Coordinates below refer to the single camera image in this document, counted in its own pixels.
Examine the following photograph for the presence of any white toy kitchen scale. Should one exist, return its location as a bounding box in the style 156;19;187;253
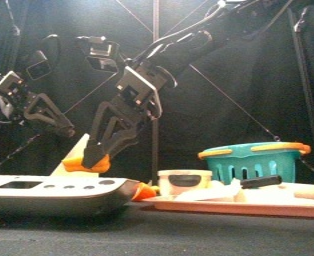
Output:
0;174;141;218

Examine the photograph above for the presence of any small cup with yellow rim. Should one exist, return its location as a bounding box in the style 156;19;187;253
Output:
156;168;215;197

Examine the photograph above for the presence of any teal plastic basket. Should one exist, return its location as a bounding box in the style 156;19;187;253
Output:
196;141;312;186

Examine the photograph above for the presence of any red-orange toy vegetable piece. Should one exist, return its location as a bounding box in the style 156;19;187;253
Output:
131;181;159;202

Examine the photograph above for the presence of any white toy carton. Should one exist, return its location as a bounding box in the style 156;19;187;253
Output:
49;133;100;178

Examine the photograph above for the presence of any orange toy squash half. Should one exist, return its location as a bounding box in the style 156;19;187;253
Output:
61;153;113;174

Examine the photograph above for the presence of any white toy food slab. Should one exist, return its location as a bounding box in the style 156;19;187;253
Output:
174;180;242;203

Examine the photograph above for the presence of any black frame post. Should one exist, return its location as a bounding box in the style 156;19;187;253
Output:
151;0;162;186

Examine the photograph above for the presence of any pink cutting board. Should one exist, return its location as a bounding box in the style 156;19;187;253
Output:
141;193;314;220

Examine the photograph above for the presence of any knife with black handle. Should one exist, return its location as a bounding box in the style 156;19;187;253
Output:
234;174;284;203

